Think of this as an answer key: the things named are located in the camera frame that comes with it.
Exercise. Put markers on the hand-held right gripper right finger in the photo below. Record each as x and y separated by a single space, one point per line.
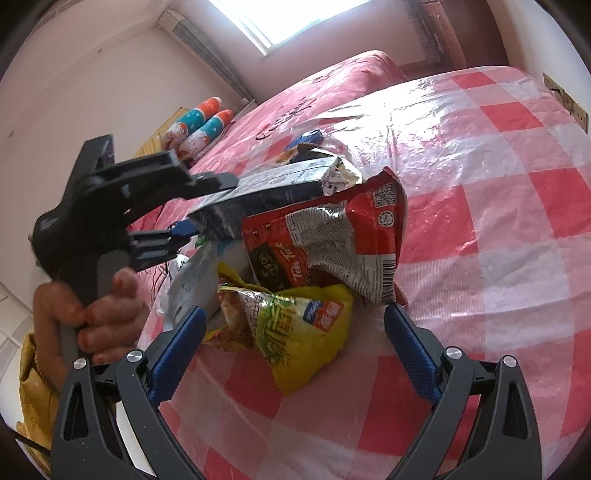
411 355

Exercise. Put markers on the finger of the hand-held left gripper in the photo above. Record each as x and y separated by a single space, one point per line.
184 229
207 183

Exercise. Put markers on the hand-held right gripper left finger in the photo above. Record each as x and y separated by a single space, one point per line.
180 355

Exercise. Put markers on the silver wet wipes packet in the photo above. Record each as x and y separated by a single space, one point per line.
194 281

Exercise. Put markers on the dark foil packet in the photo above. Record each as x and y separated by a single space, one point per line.
277 187

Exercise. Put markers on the yellow snack bag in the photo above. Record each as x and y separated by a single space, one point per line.
300 341

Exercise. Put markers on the red snack bag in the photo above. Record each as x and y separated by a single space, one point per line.
369 230

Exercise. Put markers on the person's left hand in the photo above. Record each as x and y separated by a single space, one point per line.
111 318

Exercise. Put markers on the colourful bolster pillow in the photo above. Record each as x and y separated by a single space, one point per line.
210 131

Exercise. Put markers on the colourful folded blanket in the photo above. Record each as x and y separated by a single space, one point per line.
198 115

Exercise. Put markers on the yellow floral bedding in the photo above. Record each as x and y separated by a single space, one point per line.
154 136

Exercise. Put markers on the blue green wrapper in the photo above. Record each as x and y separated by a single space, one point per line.
307 137

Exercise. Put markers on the bed with pink blanket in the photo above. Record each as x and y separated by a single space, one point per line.
286 106

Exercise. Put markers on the grey curtain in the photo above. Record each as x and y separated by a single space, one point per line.
207 55

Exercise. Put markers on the crumpled printed wrapper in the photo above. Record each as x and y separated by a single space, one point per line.
344 175

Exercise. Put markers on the red white checkered tablecloth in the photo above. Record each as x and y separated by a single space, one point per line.
485 230

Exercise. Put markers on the window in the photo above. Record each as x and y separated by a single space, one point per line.
295 21

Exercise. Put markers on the wooden cabinet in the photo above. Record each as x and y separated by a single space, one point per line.
438 27

